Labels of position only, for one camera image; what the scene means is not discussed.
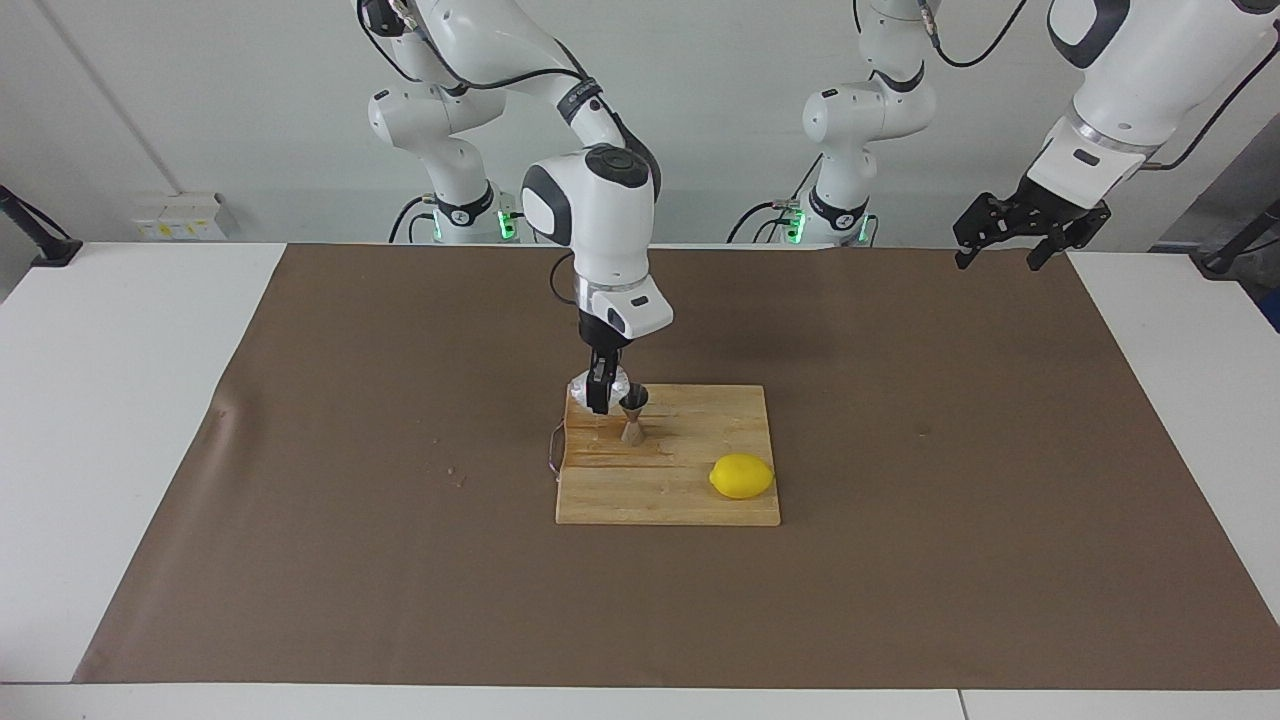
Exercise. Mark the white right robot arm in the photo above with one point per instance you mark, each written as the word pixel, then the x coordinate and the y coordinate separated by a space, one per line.
pixel 600 220

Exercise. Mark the white wall conduit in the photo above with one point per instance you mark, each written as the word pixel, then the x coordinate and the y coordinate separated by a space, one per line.
pixel 110 95

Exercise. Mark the small clear glass cup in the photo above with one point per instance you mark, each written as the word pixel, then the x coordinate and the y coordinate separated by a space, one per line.
pixel 578 390

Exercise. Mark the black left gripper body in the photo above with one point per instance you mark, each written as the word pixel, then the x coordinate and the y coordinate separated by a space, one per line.
pixel 1055 212

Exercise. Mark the black clamp stand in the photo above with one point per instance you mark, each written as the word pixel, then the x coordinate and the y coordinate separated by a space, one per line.
pixel 1225 262
pixel 50 250

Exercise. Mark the white wall socket box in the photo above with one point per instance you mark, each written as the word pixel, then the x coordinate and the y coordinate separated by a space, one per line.
pixel 180 215

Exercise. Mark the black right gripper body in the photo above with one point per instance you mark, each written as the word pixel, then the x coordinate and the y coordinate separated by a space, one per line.
pixel 600 345

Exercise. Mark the yellow lemon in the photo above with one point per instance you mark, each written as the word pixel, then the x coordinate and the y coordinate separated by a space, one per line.
pixel 742 476

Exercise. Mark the brown table mat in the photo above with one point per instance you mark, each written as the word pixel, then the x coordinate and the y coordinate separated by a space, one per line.
pixel 600 600

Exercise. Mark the steel double jigger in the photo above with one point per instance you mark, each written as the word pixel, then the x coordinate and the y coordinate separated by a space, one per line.
pixel 634 430

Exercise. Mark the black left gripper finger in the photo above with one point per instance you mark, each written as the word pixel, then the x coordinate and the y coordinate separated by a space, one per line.
pixel 1070 238
pixel 985 220

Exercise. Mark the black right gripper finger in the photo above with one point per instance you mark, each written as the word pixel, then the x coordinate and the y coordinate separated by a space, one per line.
pixel 600 390

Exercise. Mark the wooden cutting board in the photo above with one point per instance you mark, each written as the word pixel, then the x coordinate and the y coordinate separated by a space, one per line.
pixel 650 490

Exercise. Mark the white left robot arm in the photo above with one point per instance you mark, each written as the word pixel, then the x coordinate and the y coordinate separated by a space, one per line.
pixel 1150 70

